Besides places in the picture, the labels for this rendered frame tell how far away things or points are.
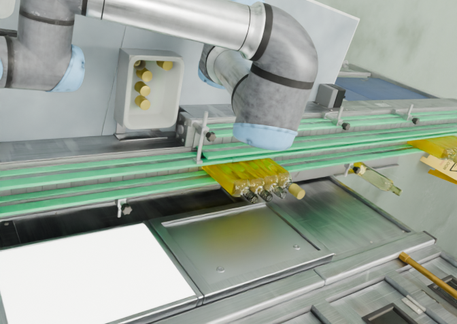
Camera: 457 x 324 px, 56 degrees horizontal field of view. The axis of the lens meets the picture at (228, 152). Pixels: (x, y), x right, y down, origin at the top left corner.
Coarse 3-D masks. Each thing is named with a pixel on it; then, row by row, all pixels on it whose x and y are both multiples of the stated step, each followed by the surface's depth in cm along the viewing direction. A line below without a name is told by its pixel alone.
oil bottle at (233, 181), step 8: (208, 168) 140; (216, 168) 136; (224, 168) 135; (232, 168) 136; (216, 176) 137; (224, 176) 133; (232, 176) 131; (240, 176) 132; (224, 184) 133; (232, 184) 130; (240, 184) 128; (248, 184) 130; (232, 192) 130; (240, 192) 129
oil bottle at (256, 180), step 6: (234, 162) 142; (240, 162) 142; (240, 168) 138; (246, 168) 139; (246, 174) 135; (252, 174) 136; (252, 180) 132; (258, 180) 133; (252, 186) 132; (258, 186) 132; (264, 186) 134
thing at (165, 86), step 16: (176, 64) 129; (128, 80) 120; (160, 80) 134; (176, 80) 130; (128, 96) 122; (160, 96) 136; (176, 96) 132; (128, 112) 124; (144, 112) 136; (160, 112) 139; (176, 112) 134; (128, 128) 127; (144, 128) 130
